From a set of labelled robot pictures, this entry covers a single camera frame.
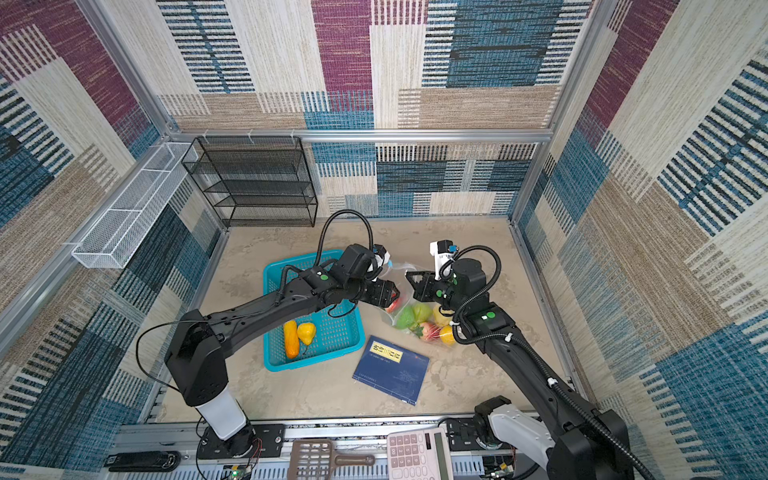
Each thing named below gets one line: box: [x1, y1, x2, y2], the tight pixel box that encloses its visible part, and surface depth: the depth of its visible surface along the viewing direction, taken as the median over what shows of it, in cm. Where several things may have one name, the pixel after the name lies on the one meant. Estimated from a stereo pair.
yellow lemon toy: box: [439, 325, 456, 346], surface depth 89 cm
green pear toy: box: [413, 302, 434, 323], surface depth 91 cm
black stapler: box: [104, 451, 181, 473], surface depth 71 cm
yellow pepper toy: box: [297, 322, 316, 346], surface depth 89 cm
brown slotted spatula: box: [288, 439, 376, 480], surface depth 72 cm
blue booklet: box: [352, 335, 430, 406], surface depth 85 cm
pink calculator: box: [386, 427, 454, 480], surface depth 71 cm
